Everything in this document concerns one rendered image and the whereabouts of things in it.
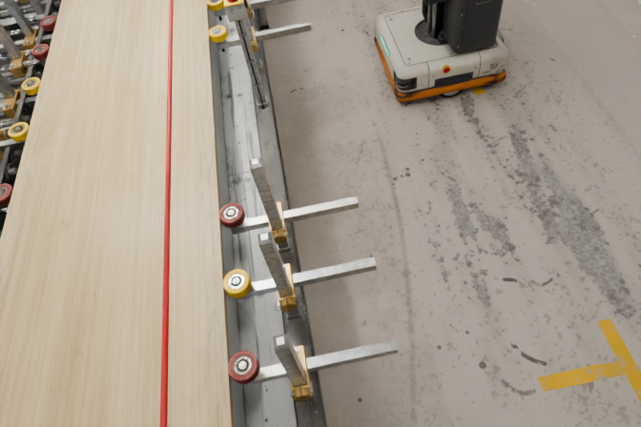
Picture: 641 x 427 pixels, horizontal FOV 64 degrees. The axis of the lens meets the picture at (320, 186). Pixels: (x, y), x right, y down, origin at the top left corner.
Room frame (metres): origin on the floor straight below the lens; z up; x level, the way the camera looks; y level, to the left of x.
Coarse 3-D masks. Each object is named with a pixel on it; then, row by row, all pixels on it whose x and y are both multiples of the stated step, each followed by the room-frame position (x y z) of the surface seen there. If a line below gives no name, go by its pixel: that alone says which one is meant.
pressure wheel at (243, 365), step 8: (240, 352) 0.52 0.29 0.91; (248, 352) 0.52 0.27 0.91; (232, 360) 0.50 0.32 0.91; (240, 360) 0.50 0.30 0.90; (248, 360) 0.49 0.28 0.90; (256, 360) 0.49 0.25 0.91; (232, 368) 0.48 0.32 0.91; (240, 368) 0.48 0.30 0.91; (248, 368) 0.47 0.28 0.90; (256, 368) 0.47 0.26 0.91; (232, 376) 0.46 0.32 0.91; (240, 376) 0.45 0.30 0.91; (248, 376) 0.45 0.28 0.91; (256, 376) 0.46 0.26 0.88
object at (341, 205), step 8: (336, 200) 1.00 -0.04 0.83; (344, 200) 1.00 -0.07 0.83; (352, 200) 0.99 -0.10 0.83; (304, 208) 1.00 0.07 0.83; (312, 208) 0.99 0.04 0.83; (320, 208) 0.98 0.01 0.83; (328, 208) 0.98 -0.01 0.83; (336, 208) 0.98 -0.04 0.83; (344, 208) 0.98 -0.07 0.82; (352, 208) 0.98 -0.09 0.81; (264, 216) 0.99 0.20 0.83; (288, 216) 0.98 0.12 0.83; (296, 216) 0.97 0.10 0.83; (304, 216) 0.97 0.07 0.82; (312, 216) 0.97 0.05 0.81; (248, 224) 0.98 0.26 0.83; (256, 224) 0.97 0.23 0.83; (264, 224) 0.97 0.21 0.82; (232, 232) 0.97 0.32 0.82; (240, 232) 0.97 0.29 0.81
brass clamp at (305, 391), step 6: (300, 348) 0.53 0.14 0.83; (300, 354) 0.51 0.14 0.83; (300, 360) 0.49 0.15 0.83; (306, 366) 0.48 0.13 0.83; (306, 372) 0.46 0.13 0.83; (306, 378) 0.44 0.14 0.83; (306, 384) 0.43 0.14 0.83; (294, 390) 0.42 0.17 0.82; (300, 390) 0.42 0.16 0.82; (306, 390) 0.41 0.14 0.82; (312, 390) 0.42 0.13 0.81; (294, 396) 0.41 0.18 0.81; (300, 396) 0.40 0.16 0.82; (306, 396) 0.40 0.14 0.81
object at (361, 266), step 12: (348, 264) 0.75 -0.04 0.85; (360, 264) 0.74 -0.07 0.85; (372, 264) 0.73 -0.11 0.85; (300, 276) 0.74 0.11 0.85; (312, 276) 0.73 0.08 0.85; (324, 276) 0.72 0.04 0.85; (336, 276) 0.72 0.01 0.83; (252, 288) 0.73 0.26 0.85; (264, 288) 0.72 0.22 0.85; (276, 288) 0.72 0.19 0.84
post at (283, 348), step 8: (280, 336) 0.46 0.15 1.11; (288, 336) 0.46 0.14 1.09; (280, 344) 0.44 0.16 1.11; (288, 344) 0.44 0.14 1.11; (280, 352) 0.43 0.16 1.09; (288, 352) 0.43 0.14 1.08; (280, 360) 0.43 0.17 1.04; (288, 360) 0.43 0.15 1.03; (296, 360) 0.43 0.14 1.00; (288, 368) 0.43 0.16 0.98; (296, 368) 0.43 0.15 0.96; (296, 376) 0.43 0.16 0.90; (304, 376) 0.44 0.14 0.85; (296, 384) 0.43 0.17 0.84
